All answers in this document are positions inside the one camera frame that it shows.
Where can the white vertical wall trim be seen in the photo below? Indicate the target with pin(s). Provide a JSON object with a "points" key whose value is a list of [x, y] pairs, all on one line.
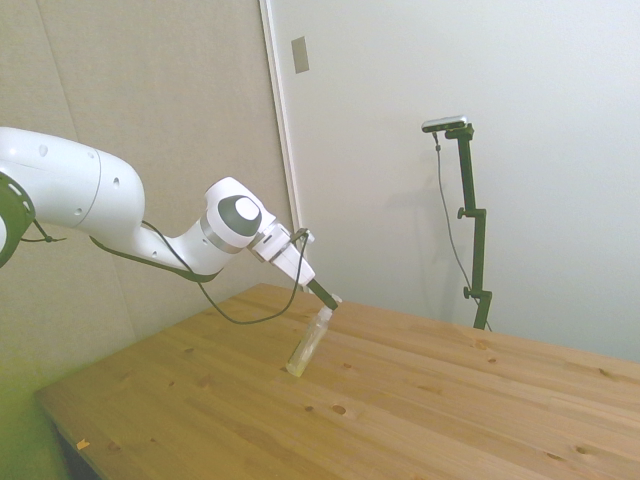
{"points": [[282, 125]]}

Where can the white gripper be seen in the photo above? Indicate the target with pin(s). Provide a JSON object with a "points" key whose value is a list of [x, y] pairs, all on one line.
{"points": [[285, 257]]}

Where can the grey wall plate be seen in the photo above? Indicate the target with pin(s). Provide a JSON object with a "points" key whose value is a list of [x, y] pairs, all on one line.
{"points": [[300, 55]]}

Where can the small orange tape scrap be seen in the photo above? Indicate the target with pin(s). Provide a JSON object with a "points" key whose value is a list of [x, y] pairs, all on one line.
{"points": [[82, 444]]}

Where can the dark jointed camera stand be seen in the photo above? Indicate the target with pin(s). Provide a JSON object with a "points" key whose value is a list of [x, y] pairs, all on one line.
{"points": [[472, 200]]}

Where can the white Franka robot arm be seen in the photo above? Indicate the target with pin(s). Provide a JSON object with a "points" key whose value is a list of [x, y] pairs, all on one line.
{"points": [[75, 180]]}

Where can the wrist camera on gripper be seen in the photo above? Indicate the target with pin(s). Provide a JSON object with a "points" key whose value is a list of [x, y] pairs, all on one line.
{"points": [[301, 234]]}

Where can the clear sanitizer pump bottle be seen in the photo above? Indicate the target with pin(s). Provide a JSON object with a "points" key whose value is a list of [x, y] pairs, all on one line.
{"points": [[307, 345]]}

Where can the grey stereo camera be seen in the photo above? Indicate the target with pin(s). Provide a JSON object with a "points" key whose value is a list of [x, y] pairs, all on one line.
{"points": [[445, 124]]}

